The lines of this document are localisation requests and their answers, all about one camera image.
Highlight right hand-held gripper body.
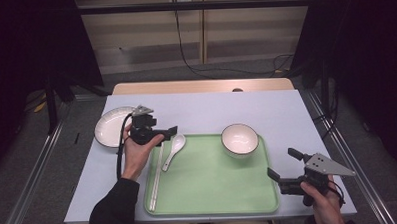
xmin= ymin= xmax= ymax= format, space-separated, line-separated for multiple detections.
xmin=276 ymin=151 xmax=358 ymax=209

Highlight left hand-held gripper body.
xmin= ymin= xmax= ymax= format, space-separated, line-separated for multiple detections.
xmin=128 ymin=103 xmax=160 ymax=146

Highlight white ceramic spoon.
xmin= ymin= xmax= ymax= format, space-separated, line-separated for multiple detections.
xmin=159 ymin=132 xmax=189 ymax=173

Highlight white plate with dark rim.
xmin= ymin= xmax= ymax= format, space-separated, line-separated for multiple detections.
xmin=93 ymin=105 xmax=140 ymax=150

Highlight white bowl with dark rim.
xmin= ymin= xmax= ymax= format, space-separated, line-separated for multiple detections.
xmin=220 ymin=122 xmax=260 ymax=159

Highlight green plastic tray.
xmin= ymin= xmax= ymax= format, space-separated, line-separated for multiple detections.
xmin=141 ymin=131 xmax=280 ymax=218

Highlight person's left hand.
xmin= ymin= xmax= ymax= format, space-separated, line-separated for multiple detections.
xmin=119 ymin=121 xmax=167 ymax=183

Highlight person's right hand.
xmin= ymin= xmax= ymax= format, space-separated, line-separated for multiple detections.
xmin=299 ymin=174 xmax=345 ymax=224

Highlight white table cover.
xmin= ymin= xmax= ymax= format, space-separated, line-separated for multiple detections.
xmin=59 ymin=86 xmax=358 ymax=224

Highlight wooden table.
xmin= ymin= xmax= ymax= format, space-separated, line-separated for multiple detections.
xmin=111 ymin=77 xmax=295 ymax=97

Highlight black metal stand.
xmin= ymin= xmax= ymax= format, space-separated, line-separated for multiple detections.
xmin=43 ymin=76 xmax=60 ymax=135
xmin=319 ymin=58 xmax=333 ymax=118

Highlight black curtain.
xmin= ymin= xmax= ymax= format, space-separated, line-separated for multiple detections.
xmin=0 ymin=0 xmax=107 ymax=173
xmin=287 ymin=0 xmax=397 ymax=182

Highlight black horizontal bar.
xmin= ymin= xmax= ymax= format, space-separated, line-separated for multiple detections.
xmin=77 ymin=0 xmax=314 ymax=16

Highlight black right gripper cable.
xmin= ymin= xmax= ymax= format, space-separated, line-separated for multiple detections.
xmin=328 ymin=178 xmax=347 ymax=208

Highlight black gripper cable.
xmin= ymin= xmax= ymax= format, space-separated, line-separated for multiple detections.
xmin=113 ymin=112 xmax=137 ymax=181
xmin=328 ymin=178 xmax=347 ymax=208

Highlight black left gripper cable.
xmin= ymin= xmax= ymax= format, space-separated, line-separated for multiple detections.
xmin=113 ymin=112 xmax=137 ymax=181

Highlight black floor cables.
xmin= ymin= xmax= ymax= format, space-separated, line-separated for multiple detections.
xmin=314 ymin=83 xmax=343 ymax=141

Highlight aluminium floor rail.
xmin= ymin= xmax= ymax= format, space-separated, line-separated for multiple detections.
xmin=306 ymin=86 xmax=397 ymax=224
xmin=0 ymin=95 xmax=83 ymax=224

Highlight black wall cable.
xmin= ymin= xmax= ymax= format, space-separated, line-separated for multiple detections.
xmin=172 ymin=0 xmax=296 ymax=82

